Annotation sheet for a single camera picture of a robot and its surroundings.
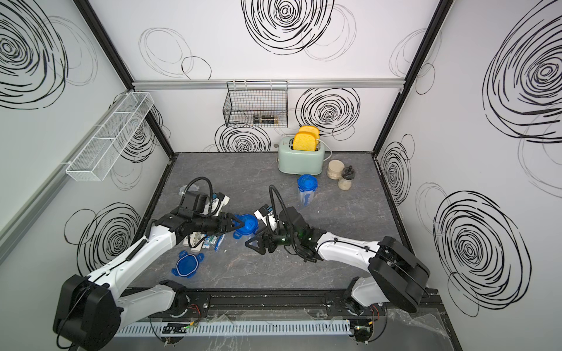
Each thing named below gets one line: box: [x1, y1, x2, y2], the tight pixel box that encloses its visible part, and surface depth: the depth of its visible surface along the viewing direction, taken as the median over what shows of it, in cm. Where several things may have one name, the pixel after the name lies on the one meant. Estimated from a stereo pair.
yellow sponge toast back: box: [297, 125, 320, 138], surface depth 104 cm
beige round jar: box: [327, 159, 345, 180], surface depth 110 cm
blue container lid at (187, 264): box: [171, 250, 205, 279], surface depth 83 cm
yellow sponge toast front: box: [292, 131, 317, 152], surface depth 101 cm
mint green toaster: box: [276, 136, 325, 175], surface depth 107 cm
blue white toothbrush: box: [214, 234, 226, 253], surface depth 88 cm
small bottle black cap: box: [338, 165, 356, 191], surface depth 103 cm
